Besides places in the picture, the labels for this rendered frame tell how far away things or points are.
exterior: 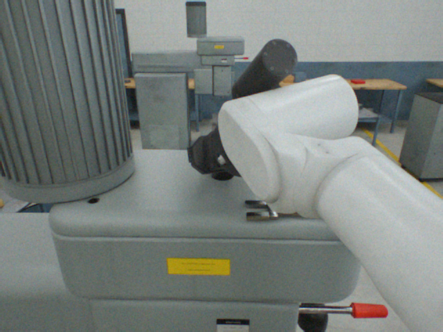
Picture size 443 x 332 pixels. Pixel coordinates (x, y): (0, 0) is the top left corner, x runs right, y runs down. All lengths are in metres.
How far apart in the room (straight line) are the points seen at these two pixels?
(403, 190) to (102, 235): 0.38
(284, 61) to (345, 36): 7.03
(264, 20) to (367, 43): 2.07
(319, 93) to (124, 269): 0.36
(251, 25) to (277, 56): 6.70
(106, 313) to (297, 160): 0.45
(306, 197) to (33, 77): 0.36
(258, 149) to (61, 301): 0.47
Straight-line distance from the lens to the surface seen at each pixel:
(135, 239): 0.49
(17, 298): 0.67
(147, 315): 0.60
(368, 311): 0.62
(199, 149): 0.48
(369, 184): 0.23
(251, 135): 0.26
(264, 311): 0.57
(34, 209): 3.32
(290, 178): 0.25
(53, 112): 0.49
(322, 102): 0.32
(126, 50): 7.31
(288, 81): 6.70
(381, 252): 0.22
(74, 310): 0.64
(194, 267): 0.50
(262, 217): 0.45
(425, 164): 5.16
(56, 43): 0.47
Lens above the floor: 2.14
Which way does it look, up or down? 25 degrees down
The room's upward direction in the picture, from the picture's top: straight up
